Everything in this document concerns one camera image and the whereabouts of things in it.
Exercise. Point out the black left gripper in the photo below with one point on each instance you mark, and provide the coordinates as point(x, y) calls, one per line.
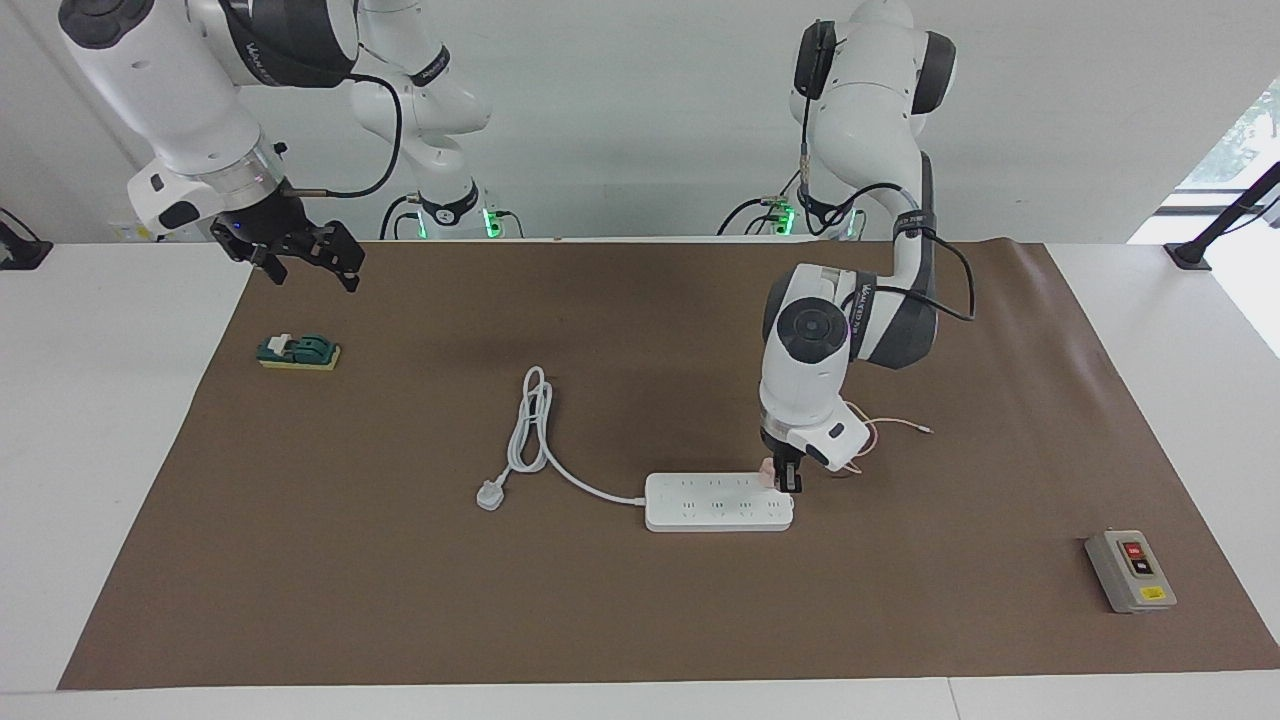
point(780, 450)

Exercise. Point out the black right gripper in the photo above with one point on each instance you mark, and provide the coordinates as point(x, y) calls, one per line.
point(260, 225)

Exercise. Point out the pink charger adapter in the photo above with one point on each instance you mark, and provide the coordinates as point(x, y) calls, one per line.
point(767, 475)

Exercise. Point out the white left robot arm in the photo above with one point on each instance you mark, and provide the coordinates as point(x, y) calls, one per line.
point(815, 340)

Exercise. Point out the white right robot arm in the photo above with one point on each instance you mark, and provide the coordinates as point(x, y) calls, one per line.
point(170, 80)

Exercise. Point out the white power strip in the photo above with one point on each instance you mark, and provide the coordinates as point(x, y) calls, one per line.
point(720, 505)

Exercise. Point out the white three-pin plug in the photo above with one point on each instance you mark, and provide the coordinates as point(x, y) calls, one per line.
point(490, 496)

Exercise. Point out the black table clamp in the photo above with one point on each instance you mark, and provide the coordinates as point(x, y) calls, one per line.
point(25, 255)

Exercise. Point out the brown table mat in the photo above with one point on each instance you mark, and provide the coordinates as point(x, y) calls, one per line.
point(400, 600)

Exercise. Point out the black angled stand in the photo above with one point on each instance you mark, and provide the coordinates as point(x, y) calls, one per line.
point(1190, 255)

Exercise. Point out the bright window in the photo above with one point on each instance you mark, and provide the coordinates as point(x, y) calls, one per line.
point(1250, 140)

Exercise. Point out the green knife switch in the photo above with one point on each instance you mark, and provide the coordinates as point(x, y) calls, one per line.
point(300, 352)

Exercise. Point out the white wall socket box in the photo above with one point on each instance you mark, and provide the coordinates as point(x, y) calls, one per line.
point(122, 232)

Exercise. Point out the grey on-off switch box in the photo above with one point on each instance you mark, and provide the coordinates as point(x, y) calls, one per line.
point(1130, 570)

